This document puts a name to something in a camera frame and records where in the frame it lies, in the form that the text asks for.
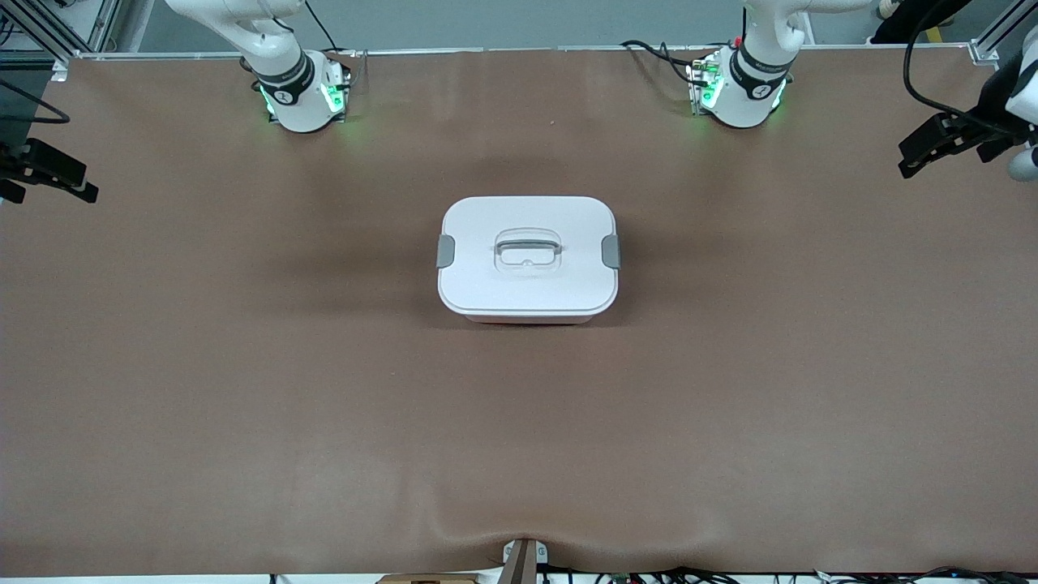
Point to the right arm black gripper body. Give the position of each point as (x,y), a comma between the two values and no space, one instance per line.
(18,156)

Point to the grey box latch clip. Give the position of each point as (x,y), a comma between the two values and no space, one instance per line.
(611,252)
(445,252)

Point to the white plastic box lid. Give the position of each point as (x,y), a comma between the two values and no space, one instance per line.
(486,284)

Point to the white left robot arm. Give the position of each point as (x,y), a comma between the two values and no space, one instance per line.
(754,89)

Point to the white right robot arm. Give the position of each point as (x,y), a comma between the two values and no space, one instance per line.
(300,97)

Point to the brown table mat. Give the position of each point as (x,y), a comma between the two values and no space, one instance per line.
(730,405)

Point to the aluminium frame post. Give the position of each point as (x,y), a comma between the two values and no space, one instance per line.
(1001,32)
(49,24)

